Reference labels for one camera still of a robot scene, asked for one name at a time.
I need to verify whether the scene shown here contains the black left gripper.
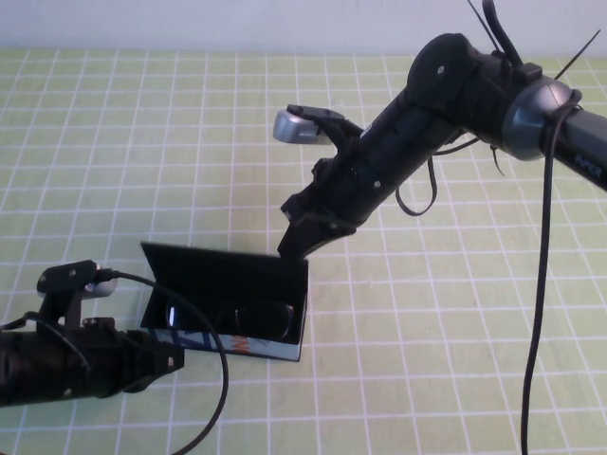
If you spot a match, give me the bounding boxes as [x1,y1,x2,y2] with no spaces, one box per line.
[64,316,185,399]

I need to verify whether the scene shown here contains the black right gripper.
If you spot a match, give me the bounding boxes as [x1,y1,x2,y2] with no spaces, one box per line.
[277,136,404,260]

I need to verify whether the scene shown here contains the black framed glasses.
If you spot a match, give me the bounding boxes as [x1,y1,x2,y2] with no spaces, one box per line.
[163,299,298,342]

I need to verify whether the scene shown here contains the black printed glasses case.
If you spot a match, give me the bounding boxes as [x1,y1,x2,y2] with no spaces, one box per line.
[140,241,310,364]

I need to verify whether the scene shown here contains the green checkered tablecloth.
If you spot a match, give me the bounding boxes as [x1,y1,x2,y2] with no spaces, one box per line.
[0,46,607,455]

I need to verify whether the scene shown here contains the black zip tie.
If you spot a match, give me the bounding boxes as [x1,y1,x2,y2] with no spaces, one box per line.
[467,0,504,51]
[490,145,507,179]
[555,30,602,82]

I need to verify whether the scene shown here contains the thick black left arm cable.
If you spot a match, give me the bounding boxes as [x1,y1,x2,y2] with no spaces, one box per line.
[101,268,231,455]

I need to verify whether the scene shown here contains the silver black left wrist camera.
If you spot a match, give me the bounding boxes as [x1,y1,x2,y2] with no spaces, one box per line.
[83,263,119,300]

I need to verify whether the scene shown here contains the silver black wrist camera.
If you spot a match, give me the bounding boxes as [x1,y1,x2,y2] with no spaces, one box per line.
[83,263,119,300]
[272,107,333,146]

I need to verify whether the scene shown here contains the black right camera bracket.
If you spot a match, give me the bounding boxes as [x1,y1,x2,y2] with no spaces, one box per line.
[288,104,364,160]

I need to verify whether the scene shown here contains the black camera bracket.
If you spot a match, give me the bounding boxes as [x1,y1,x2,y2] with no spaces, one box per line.
[288,104,364,160]
[36,259,96,328]

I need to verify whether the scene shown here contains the thin black left gripper wire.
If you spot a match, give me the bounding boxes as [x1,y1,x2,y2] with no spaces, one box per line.
[0,310,91,375]

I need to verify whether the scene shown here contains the thin black gripper wire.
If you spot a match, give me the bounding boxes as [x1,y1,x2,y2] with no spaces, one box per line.
[0,310,91,375]
[396,139,475,218]

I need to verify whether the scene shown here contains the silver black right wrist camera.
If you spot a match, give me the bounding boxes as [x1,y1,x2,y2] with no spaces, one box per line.
[272,107,333,146]

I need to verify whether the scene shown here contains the black left camera bracket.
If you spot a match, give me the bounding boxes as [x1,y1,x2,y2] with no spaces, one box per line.
[36,259,96,328]

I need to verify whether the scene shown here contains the thin black right gripper wire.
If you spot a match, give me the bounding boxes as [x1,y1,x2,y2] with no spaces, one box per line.
[396,139,475,218]

